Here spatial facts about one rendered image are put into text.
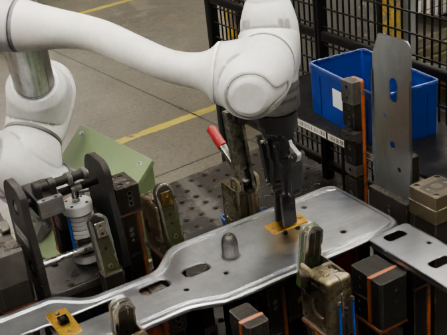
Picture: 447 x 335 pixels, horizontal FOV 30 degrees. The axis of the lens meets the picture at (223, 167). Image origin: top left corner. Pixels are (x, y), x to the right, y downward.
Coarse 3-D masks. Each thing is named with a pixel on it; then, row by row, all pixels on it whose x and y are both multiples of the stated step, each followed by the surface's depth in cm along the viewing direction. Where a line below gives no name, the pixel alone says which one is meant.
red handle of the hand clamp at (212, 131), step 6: (210, 126) 178; (210, 132) 177; (216, 132) 177; (216, 138) 176; (222, 138) 177; (216, 144) 176; (222, 144) 176; (222, 150) 175; (228, 150) 175; (228, 156) 174; (228, 162) 175; (246, 180) 172
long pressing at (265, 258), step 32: (320, 192) 177; (256, 224) 168; (320, 224) 166; (352, 224) 164; (384, 224) 163; (192, 256) 160; (256, 256) 157; (288, 256) 156; (128, 288) 152; (192, 288) 150; (224, 288) 149; (256, 288) 149; (0, 320) 147; (32, 320) 146; (96, 320) 144; (160, 320) 143
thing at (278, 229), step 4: (300, 216) 165; (280, 220) 163; (300, 220) 164; (304, 220) 164; (268, 224) 164; (272, 224) 163; (276, 224) 163; (280, 224) 163; (292, 224) 163; (296, 224) 163; (300, 224) 163; (268, 228) 162; (276, 228) 162; (280, 228) 162; (284, 228) 162; (288, 228) 161; (272, 232) 160; (276, 232) 160; (280, 232) 161
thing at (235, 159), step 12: (228, 120) 167; (240, 120) 165; (228, 132) 168; (240, 132) 170; (228, 144) 170; (240, 144) 170; (240, 156) 171; (240, 168) 171; (252, 168) 172; (240, 180) 171; (252, 180) 172; (240, 192) 172
